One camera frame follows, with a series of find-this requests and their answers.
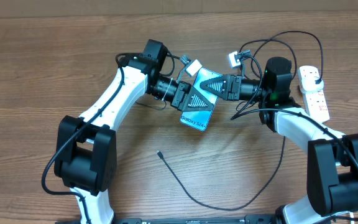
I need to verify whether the blue Galaxy smartphone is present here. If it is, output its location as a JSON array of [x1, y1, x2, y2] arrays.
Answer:
[[180, 68, 221, 131]]

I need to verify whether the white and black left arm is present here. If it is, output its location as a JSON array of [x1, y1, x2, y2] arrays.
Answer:
[[41, 39, 215, 223]]

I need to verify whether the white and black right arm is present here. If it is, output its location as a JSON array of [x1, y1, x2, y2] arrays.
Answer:
[[200, 57, 358, 223]]

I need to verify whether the white power extension strip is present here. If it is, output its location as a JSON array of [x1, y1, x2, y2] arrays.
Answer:
[[297, 65, 330, 123]]

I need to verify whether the black USB charging cable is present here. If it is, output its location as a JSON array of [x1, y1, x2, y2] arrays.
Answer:
[[155, 30, 324, 212]]

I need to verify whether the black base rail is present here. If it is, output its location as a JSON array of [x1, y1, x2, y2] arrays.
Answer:
[[54, 213, 291, 224]]

